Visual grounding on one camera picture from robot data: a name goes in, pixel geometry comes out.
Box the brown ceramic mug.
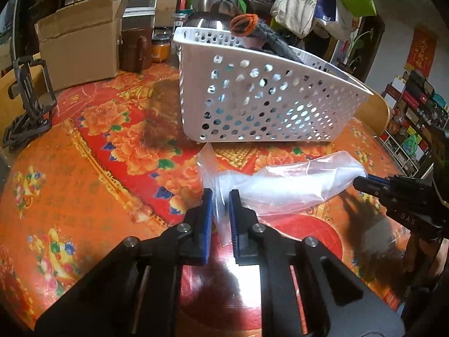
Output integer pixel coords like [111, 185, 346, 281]
[120, 27, 154, 72]

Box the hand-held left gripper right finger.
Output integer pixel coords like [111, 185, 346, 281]
[228, 189, 404, 337]

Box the grey orange sock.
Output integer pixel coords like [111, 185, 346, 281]
[230, 13, 302, 62]

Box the beige canvas tote bag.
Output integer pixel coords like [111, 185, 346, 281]
[270, 0, 325, 39]

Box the open cardboard box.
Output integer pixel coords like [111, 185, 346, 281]
[35, 0, 130, 92]

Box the red wall banner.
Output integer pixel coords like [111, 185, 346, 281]
[405, 28, 437, 78]

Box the orange glass jar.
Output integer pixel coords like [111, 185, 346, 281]
[152, 35, 173, 64]

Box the white and blue bag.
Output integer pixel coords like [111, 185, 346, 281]
[314, 0, 353, 41]

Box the clear plastic bag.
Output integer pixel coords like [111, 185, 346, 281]
[196, 142, 367, 246]

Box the shelf of packaged goods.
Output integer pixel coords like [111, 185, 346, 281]
[381, 70, 449, 179]

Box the black folding phone stand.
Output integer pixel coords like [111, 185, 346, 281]
[3, 56, 58, 151]

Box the white perforated plastic basket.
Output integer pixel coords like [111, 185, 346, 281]
[173, 27, 375, 144]

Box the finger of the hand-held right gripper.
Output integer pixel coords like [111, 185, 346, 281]
[352, 174, 397, 201]

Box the green potted plant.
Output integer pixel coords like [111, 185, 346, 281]
[345, 30, 372, 74]

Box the small cardboard box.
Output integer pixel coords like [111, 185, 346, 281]
[154, 0, 180, 29]

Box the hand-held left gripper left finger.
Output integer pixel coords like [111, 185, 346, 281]
[35, 188, 214, 337]

